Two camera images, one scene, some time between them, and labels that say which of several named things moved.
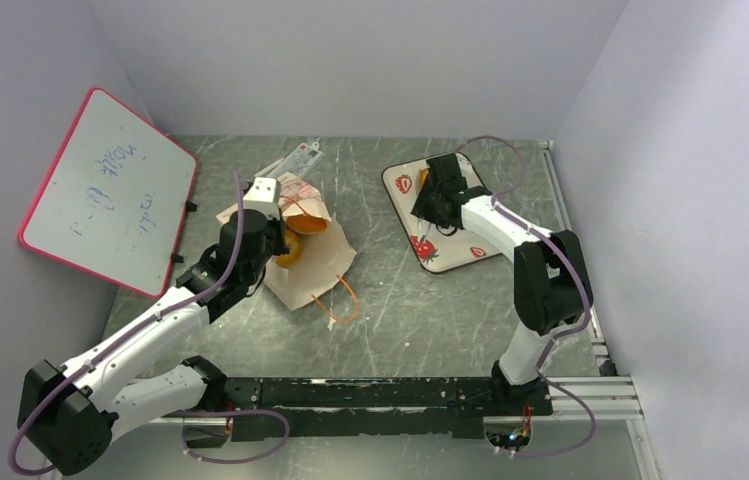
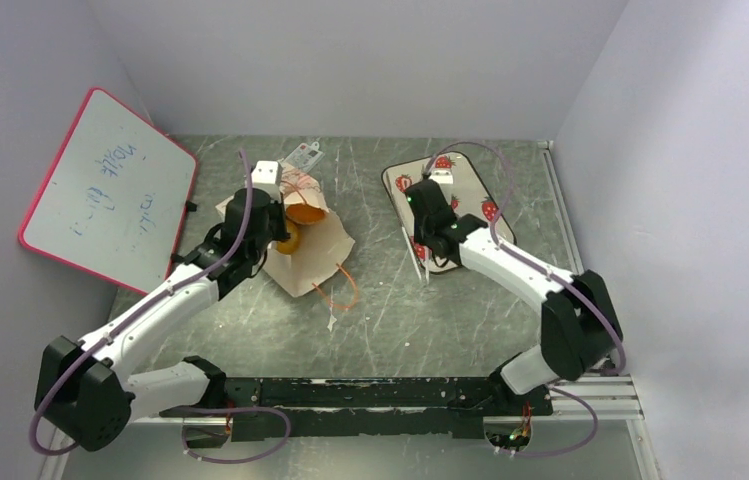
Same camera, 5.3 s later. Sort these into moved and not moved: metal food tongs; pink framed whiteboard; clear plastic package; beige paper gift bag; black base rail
Moved: beige paper gift bag; metal food tongs
Not moved: black base rail; pink framed whiteboard; clear plastic package
